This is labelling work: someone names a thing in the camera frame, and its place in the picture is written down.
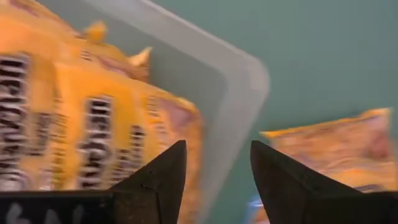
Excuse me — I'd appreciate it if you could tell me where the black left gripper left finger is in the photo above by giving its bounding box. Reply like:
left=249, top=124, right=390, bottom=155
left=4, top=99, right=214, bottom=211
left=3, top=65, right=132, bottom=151
left=109, top=139, right=188, bottom=224

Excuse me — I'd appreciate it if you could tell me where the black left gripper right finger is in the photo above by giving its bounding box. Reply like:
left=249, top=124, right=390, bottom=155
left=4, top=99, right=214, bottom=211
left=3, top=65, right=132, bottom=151
left=249, top=139, right=368, bottom=224

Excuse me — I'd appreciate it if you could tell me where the blue-edged Maruchan noodle pack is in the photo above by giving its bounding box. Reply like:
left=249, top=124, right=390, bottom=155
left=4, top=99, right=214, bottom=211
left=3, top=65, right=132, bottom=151
left=247, top=194, right=271, bottom=224

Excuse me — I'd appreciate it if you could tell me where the yellow creamy chicken noodle pack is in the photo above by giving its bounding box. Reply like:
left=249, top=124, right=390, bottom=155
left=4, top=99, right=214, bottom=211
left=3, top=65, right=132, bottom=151
left=259, top=107, right=398, bottom=192
left=0, top=0, right=153, bottom=83
left=0, top=18, right=205, bottom=224

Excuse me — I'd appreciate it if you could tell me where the clear plastic bin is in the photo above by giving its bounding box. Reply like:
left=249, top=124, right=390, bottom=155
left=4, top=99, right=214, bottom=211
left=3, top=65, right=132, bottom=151
left=30, top=0, right=271, bottom=224

